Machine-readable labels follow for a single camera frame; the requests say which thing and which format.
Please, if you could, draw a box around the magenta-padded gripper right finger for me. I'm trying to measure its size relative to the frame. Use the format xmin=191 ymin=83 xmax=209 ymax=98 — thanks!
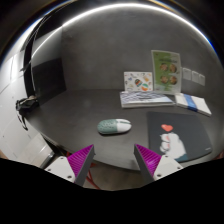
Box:
xmin=133 ymin=143 xmax=184 ymax=183

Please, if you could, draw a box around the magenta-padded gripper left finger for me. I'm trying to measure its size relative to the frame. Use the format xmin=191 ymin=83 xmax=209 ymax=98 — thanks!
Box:
xmin=44 ymin=143 xmax=96 ymax=187

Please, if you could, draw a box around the green and white computer mouse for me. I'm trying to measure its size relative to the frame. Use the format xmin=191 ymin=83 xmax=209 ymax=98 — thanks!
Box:
xmin=96 ymin=118 xmax=133 ymax=136

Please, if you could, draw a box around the black mouse pad with heart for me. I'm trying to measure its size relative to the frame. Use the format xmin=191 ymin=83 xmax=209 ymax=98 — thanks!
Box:
xmin=146 ymin=111 xmax=214 ymax=164

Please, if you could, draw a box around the white book with blue band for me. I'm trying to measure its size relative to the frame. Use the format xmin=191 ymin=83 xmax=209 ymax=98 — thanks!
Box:
xmin=174 ymin=92 xmax=213 ymax=117

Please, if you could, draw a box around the black bag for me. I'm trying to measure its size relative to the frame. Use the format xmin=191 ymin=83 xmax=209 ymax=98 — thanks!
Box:
xmin=15 ymin=95 xmax=40 ymax=131

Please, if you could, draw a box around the white card with colourful stickers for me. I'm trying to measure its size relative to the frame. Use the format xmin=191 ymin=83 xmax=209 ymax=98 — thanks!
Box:
xmin=123 ymin=71 xmax=154 ymax=93

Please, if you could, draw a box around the green standing poster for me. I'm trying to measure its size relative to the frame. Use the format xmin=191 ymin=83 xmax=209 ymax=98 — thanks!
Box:
xmin=150 ymin=49 xmax=183 ymax=95

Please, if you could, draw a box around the white ceiling light strip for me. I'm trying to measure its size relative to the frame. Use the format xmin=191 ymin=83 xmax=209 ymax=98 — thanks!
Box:
xmin=33 ymin=2 xmax=214 ymax=61

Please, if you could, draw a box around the white wall socket plate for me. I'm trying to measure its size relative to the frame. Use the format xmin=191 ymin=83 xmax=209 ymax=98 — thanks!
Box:
xmin=182 ymin=67 xmax=193 ymax=81
xmin=198 ymin=73 xmax=206 ymax=87
xmin=191 ymin=70 xmax=200 ymax=84

